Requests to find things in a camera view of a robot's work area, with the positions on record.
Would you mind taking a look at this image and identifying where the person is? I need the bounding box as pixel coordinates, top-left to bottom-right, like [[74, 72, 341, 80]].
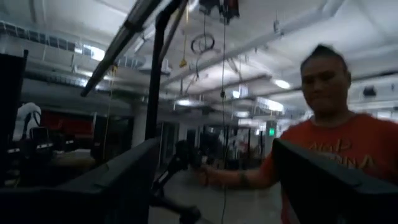
[[259, 43, 398, 224]]

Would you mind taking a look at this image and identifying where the yellow hanging hook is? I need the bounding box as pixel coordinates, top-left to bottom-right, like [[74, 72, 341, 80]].
[[178, 2, 190, 69]]

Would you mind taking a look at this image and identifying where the white covered machine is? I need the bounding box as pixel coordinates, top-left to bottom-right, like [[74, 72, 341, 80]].
[[12, 101, 43, 142]]

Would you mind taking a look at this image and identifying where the person's forearm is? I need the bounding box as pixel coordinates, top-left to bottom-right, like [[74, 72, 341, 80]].
[[214, 166, 276, 191]]

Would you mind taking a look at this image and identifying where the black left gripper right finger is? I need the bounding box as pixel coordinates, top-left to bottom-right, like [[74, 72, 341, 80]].
[[271, 138, 398, 224]]

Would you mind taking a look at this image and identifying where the person's hand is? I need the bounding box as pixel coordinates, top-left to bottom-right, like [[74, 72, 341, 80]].
[[196, 164, 219, 188]]

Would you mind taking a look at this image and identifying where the grey slanted frame bar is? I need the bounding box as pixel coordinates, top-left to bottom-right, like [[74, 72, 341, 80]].
[[80, 0, 164, 98]]

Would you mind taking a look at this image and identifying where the oval ceiling lamp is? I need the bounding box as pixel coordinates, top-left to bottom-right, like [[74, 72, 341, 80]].
[[272, 78, 292, 90]]

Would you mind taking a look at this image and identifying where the coiled black cable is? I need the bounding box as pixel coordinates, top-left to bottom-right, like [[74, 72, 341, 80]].
[[190, 32, 216, 56]]

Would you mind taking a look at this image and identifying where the long hanging black cable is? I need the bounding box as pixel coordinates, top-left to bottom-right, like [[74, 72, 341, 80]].
[[219, 12, 228, 224]]

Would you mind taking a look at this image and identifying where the black upright frame post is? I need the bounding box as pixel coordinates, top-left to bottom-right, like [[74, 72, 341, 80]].
[[144, 0, 184, 141]]

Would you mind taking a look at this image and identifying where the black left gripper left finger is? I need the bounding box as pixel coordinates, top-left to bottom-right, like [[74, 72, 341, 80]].
[[0, 136, 161, 224]]

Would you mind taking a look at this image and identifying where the black jointed handle arm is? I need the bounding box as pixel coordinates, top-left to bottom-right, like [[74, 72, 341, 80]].
[[149, 139, 203, 224]]

